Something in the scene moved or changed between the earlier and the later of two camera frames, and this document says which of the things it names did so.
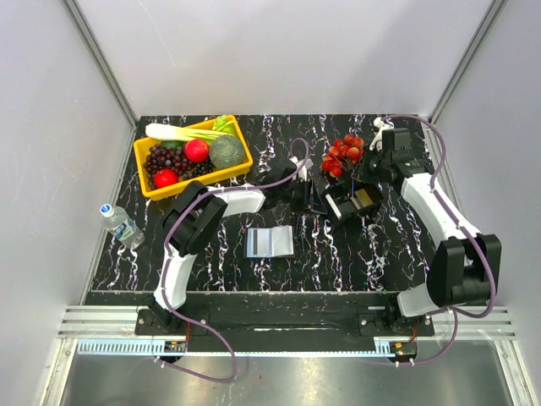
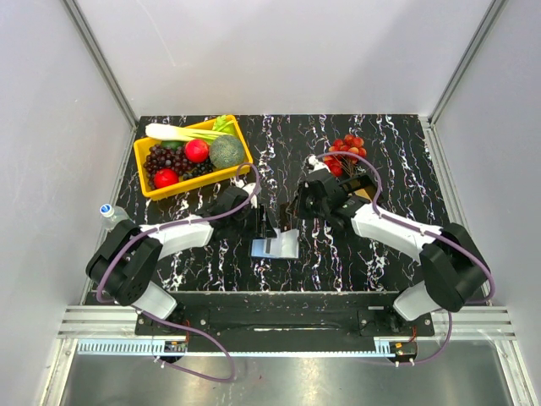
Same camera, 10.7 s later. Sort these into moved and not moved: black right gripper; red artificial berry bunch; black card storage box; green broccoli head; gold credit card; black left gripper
Moved: black left gripper; black right gripper
Not moved: black card storage box; gold credit card; green broccoli head; red artificial berry bunch
